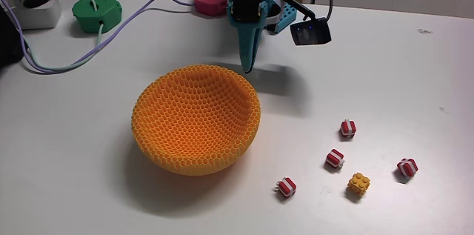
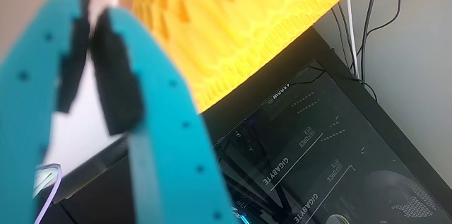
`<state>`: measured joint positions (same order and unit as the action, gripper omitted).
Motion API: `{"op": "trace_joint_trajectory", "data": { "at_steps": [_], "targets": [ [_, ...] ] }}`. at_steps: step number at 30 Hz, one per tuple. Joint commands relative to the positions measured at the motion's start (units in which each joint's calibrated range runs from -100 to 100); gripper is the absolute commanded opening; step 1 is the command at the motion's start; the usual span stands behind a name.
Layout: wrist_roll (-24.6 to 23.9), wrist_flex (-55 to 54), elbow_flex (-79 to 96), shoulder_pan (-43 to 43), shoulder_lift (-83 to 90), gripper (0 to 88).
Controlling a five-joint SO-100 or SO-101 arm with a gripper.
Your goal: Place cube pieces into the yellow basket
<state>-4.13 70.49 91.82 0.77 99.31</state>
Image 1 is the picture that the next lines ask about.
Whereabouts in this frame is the yellow honeycomb basket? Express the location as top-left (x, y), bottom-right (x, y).
top-left (130, 64), bottom-right (261, 176)

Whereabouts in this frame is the red white striped cube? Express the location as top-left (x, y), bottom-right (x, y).
top-left (396, 157), bottom-right (419, 179)
top-left (340, 118), bottom-right (358, 139)
top-left (325, 148), bottom-right (346, 170)
top-left (275, 176), bottom-right (298, 199)

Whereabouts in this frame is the purple cable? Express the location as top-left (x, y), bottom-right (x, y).
top-left (0, 0), bottom-right (196, 76)

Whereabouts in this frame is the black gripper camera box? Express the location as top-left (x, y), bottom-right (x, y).
top-left (279, 0), bottom-right (333, 47)

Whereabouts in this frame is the green round cable box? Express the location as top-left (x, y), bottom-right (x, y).
top-left (71, 0), bottom-right (123, 35)

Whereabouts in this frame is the black object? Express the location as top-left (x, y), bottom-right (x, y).
top-left (0, 4), bottom-right (25, 70)

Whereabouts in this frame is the white power block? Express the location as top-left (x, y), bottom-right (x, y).
top-left (5, 0), bottom-right (62, 30)

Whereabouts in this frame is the mint green cable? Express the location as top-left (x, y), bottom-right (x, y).
top-left (21, 0), bottom-right (130, 73)

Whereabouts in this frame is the yellow studded brick cube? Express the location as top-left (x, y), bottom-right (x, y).
top-left (347, 172), bottom-right (372, 196)

